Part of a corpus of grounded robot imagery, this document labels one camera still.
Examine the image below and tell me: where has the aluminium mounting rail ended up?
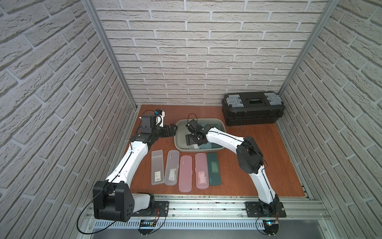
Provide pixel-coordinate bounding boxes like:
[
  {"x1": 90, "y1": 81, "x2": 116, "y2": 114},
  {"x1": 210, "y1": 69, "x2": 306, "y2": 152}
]
[{"x1": 86, "y1": 195, "x2": 330, "y2": 222}]

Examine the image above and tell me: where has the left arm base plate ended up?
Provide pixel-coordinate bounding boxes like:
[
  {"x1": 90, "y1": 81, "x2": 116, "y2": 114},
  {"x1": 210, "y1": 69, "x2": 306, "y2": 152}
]
[{"x1": 132, "y1": 201, "x2": 169, "y2": 218}]

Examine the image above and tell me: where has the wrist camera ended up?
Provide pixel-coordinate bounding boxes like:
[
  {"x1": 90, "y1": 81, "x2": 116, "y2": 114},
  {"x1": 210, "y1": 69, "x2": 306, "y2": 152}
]
[
  {"x1": 186, "y1": 119, "x2": 204, "y2": 134},
  {"x1": 154, "y1": 109, "x2": 165, "y2": 127}
]

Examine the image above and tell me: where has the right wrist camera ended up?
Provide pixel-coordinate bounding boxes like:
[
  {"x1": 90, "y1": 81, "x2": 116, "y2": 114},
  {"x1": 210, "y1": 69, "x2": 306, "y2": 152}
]
[{"x1": 186, "y1": 119, "x2": 204, "y2": 134}]

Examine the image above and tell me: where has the dark green pencil case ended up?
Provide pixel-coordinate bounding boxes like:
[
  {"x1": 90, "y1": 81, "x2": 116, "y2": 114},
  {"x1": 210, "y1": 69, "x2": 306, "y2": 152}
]
[
  {"x1": 207, "y1": 153, "x2": 221, "y2": 186},
  {"x1": 210, "y1": 124, "x2": 221, "y2": 149}
]

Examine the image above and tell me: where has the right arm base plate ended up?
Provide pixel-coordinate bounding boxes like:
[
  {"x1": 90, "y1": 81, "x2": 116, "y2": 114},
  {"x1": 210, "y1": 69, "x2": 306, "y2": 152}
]
[{"x1": 244, "y1": 201, "x2": 287, "y2": 218}]

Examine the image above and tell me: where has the controller board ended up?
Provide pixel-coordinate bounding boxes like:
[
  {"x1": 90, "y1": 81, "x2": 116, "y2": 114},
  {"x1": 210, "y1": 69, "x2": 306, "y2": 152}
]
[
  {"x1": 138, "y1": 220, "x2": 157, "y2": 236},
  {"x1": 263, "y1": 220, "x2": 279, "y2": 236}
]

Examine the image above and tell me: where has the pink pencil case with label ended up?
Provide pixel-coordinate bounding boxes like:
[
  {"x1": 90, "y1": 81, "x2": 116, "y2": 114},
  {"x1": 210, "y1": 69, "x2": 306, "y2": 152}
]
[{"x1": 195, "y1": 153, "x2": 210, "y2": 189}]

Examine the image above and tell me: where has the right controller board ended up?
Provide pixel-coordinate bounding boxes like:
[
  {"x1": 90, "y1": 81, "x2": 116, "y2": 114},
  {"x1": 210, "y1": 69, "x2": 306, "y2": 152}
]
[{"x1": 263, "y1": 220, "x2": 279, "y2": 236}]

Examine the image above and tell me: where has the grey plastic storage tray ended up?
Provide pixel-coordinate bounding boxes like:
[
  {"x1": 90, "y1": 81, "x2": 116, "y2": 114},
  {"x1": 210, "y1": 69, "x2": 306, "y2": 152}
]
[{"x1": 174, "y1": 118, "x2": 226, "y2": 153}]

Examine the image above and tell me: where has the black plastic toolbox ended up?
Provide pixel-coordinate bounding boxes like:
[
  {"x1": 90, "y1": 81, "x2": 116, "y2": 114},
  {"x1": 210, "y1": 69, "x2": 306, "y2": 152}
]
[{"x1": 222, "y1": 92, "x2": 285, "y2": 126}]

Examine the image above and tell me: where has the clear rectangular pencil case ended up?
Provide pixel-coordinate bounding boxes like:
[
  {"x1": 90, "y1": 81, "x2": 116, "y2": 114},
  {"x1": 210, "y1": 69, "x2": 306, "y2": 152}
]
[{"x1": 151, "y1": 150, "x2": 164, "y2": 185}]

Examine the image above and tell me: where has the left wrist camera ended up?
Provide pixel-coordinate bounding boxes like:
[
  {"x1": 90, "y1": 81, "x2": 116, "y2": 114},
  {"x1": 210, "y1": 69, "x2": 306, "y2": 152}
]
[{"x1": 154, "y1": 109, "x2": 165, "y2": 127}]

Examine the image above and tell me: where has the left controller board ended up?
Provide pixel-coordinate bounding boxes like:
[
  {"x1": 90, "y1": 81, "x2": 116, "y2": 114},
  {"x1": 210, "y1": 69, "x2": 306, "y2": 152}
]
[{"x1": 138, "y1": 220, "x2": 157, "y2": 236}]

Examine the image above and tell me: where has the pink pencil case left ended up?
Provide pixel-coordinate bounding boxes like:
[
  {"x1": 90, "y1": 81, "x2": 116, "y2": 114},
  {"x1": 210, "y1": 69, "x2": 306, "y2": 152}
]
[{"x1": 179, "y1": 155, "x2": 193, "y2": 193}]

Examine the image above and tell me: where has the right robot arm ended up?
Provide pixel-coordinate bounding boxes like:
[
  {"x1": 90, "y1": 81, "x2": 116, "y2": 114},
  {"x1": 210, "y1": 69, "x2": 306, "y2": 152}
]
[{"x1": 186, "y1": 119, "x2": 280, "y2": 216}]

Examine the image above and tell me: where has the blue pencil case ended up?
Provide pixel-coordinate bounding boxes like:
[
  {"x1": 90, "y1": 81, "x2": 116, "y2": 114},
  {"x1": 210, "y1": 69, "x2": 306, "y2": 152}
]
[{"x1": 199, "y1": 142, "x2": 212, "y2": 149}]

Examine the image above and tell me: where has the clear pencil case with label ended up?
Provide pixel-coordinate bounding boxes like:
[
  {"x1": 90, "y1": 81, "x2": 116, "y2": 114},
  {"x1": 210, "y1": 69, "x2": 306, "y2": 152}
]
[{"x1": 189, "y1": 144, "x2": 201, "y2": 150}]

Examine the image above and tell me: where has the clear rounded pencil case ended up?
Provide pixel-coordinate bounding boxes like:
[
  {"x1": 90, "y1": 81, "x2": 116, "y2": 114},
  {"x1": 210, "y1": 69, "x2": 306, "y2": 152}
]
[{"x1": 164, "y1": 150, "x2": 180, "y2": 186}]

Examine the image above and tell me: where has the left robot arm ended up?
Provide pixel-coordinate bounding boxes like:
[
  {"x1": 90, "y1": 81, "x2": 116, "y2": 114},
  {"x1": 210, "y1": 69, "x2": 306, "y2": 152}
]
[{"x1": 93, "y1": 109, "x2": 177, "y2": 222}]

